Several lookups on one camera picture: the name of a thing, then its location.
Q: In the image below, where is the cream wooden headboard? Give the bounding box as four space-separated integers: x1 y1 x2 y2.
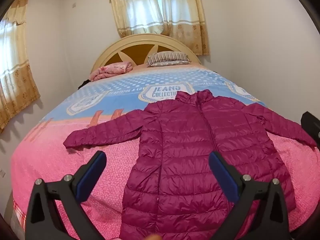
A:
90 33 202 73

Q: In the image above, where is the red plaid mattress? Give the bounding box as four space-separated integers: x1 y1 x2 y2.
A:
12 200 27 230

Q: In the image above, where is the beige floral window curtain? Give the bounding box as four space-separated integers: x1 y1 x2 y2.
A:
107 0 210 56
0 0 41 133

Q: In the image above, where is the magenta puffer jacket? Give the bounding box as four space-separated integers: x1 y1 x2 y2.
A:
63 89 318 240

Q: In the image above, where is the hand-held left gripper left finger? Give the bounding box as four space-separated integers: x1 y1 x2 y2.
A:
25 151 108 240

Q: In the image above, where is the striped pillow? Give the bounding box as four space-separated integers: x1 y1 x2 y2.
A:
146 51 192 67

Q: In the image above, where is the folded pink floral blanket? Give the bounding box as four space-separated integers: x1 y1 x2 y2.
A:
90 61 134 82

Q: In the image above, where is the pink and blue printed bedspread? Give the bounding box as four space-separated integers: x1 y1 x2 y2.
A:
11 64 320 240

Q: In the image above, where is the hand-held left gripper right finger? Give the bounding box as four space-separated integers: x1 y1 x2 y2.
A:
209 151 292 240

